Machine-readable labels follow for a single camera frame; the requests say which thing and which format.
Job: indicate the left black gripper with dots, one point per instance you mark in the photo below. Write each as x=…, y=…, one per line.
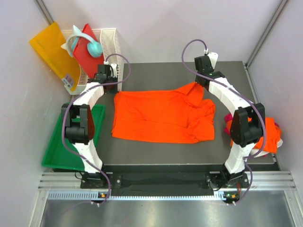
x=114, y=90

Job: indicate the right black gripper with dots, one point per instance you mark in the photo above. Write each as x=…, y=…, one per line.
x=196, y=77

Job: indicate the orange t shirt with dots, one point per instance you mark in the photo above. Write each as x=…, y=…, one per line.
x=274, y=134
x=181, y=116

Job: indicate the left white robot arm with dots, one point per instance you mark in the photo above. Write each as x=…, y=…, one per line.
x=79, y=128

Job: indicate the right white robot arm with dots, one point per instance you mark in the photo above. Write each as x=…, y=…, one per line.
x=248, y=119

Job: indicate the red folder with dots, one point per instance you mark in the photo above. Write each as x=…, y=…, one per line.
x=81, y=54

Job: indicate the white file organizer basket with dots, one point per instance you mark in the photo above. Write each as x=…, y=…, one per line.
x=108, y=37

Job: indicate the teal cat ear headphones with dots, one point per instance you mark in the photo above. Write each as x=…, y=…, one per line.
x=94, y=48

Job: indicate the yellow folder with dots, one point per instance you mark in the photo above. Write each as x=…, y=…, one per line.
x=48, y=45

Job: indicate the green plastic tray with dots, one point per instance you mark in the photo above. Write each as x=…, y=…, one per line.
x=57, y=157

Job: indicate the folded orange t shirt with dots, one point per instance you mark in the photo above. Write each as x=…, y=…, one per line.
x=274, y=134

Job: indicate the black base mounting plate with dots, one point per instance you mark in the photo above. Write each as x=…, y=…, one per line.
x=164, y=180

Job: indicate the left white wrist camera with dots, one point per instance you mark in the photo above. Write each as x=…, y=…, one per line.
x=113, y=69

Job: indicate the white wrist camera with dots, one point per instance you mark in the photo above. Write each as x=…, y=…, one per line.
x=212, y=56
x=113, y=69

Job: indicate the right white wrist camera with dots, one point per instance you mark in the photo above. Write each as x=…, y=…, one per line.
x=212, y=56

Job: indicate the white slotted cable duct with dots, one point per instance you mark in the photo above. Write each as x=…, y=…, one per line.
x=99, y=196

